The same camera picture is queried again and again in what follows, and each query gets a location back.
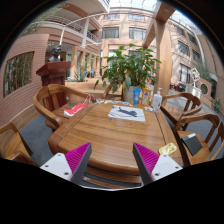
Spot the white pump sanitizer bottle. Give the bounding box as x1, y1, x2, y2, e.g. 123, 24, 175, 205
152, 91, 162, 110

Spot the white sculpture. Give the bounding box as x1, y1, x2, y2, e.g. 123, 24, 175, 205
190, 68, 200, 86

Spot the wooden chair right front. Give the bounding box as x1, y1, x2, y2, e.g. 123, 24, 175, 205
174, 113, 224, 167

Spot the round wooden table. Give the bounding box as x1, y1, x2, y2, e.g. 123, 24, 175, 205
47, 100, 185, 190

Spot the red and white package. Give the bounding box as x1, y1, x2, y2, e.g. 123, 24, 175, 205
64, 103, 85, 118

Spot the white mouse pad with print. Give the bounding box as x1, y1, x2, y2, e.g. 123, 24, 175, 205
108, 105, 145, 122

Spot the dark bust statue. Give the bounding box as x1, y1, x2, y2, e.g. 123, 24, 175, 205
48, 45, 61, 62

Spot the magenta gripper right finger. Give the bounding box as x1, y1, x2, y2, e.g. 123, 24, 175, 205
133, 143, 182, 185

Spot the yellow crumpled wrapper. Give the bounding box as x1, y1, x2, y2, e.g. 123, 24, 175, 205
159, 143, 177, 155

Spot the wooden chair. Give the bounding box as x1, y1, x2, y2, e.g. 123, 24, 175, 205
33, 84, 94, 131
0, 123, 36, 166
174, 113, 224, 167
160, 92, 202, 126

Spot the black notebook on chair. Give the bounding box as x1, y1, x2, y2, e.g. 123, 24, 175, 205
182, 133, 202, 156

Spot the wooden chair left back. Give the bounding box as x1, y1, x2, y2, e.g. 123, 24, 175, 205
33, 84, 94, 131

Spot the wooden chair near left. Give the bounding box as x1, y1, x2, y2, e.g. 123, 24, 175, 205
0, 123, 36, 166

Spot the large green potted plant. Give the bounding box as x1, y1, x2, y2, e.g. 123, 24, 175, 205
101, 46, 161, 99

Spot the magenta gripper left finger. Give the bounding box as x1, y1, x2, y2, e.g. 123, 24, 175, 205
41, 143, 92, 185

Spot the yellow bottle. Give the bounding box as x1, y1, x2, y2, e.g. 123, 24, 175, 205
142, 88, 151, 106

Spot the wooden chair right back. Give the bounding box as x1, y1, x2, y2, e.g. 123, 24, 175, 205
160, 92, 202, 126

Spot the blue tube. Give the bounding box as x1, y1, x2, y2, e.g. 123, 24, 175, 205
133, 88, 141, 106

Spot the red wooden pedestal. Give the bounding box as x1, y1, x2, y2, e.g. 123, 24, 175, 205
36, 61, 71, 111

